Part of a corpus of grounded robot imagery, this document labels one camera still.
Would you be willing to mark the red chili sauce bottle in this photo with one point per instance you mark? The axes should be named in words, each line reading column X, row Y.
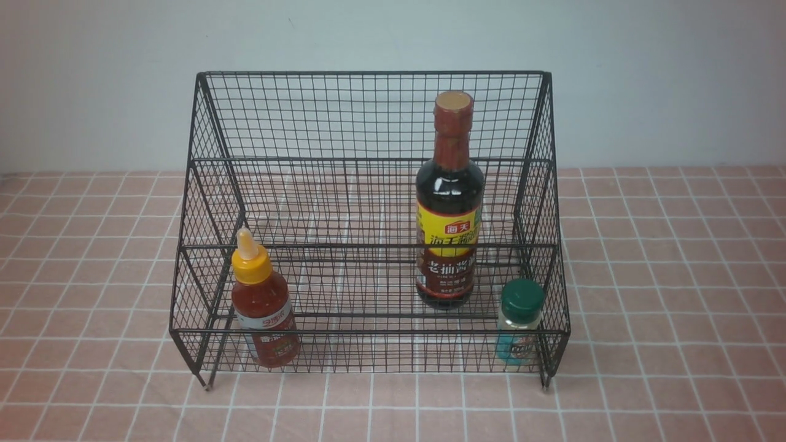
column 261, row 301

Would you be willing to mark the black wire mesh rack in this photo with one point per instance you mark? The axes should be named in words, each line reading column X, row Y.
column 320, row 166

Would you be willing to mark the dark soy sauce bottle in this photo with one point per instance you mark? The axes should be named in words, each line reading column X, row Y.
column 449, row 196

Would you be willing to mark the green-capped seasoning jar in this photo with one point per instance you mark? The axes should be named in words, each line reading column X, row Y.
column 520, row 313

